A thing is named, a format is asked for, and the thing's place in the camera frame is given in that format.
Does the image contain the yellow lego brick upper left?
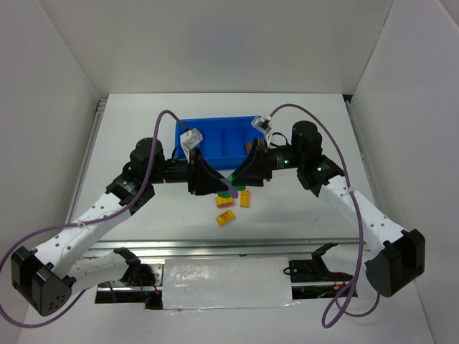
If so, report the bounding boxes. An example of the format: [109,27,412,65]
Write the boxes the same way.
[215,196,235,209]

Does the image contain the yellow lego plate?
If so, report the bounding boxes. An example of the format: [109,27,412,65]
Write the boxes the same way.
[240,189,251,208]

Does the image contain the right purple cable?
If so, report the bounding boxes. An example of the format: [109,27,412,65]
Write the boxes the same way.
[268,104,382,329]

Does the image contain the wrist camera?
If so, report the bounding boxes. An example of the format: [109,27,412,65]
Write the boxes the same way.
[251,115,273,145]
[180,128,203,160]

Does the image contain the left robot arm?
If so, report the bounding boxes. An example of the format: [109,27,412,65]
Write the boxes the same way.
[11,138,237,317]

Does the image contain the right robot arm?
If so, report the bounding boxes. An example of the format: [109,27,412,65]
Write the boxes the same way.
[232,121,425,297]

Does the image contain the green lego brick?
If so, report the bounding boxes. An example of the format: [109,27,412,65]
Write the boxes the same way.
[217,175,246,199]

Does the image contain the yellow lego brick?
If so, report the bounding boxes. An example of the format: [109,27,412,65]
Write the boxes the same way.
[215,196,235,209]
[216,210,236,226]

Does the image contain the blue divided plastic bin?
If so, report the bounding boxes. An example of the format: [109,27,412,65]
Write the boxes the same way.
[184,116,264,171]

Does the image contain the purple lego brick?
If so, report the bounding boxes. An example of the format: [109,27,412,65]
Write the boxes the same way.
[221,175,239,199]

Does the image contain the brown lego plate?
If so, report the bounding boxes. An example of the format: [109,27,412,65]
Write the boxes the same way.
[245,142,253,154]

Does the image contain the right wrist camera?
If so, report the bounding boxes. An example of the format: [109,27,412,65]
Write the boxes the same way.
[251,115,273,145]

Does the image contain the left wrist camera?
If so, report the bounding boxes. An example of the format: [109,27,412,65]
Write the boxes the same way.
[180,128,203,160]

